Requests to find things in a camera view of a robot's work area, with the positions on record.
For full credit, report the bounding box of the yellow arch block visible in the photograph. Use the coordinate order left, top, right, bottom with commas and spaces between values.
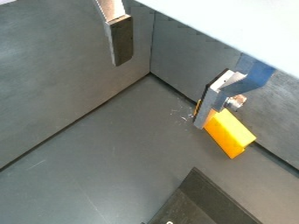
203, 108, 256, 158

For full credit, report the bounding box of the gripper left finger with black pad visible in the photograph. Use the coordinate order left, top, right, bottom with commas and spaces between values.
94, 0, 134, 67

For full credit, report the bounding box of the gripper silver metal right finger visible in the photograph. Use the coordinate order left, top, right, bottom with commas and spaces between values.
194, 53, 276, 129

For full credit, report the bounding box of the black arch fixture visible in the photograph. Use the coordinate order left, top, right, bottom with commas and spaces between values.
143, 167, 263, 224

